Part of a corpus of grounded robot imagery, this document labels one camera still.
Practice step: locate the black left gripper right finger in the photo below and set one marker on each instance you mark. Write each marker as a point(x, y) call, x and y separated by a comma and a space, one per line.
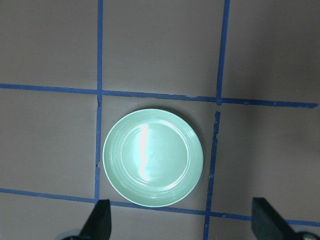
point(267, 224)

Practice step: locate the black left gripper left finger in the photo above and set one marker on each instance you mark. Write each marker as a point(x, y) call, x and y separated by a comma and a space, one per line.
point(98, 224)

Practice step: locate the blue tape strip lower horizontal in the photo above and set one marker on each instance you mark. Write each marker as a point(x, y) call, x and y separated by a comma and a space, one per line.
point(300, 206)

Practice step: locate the blue tape strip horizontal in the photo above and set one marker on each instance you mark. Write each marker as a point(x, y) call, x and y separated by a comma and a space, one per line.
point(161, 96)
point(300, 206)

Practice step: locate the light green ceramic plate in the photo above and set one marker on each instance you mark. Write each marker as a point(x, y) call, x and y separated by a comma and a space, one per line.
point(152, 156)

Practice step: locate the blue tape strip upper horizontal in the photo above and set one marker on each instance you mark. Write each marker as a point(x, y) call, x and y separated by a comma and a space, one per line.
point(161, 96)

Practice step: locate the blue tape strip right vertical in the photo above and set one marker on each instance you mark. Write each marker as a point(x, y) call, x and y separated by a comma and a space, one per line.
point(217, 115)

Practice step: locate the blue tape strip vertical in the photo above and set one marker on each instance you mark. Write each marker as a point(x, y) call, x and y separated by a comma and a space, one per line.
point(217, 115)
point(99, 74)

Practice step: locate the blue tape strip left vertical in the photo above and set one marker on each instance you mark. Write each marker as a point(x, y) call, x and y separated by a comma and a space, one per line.
point(99, 74)

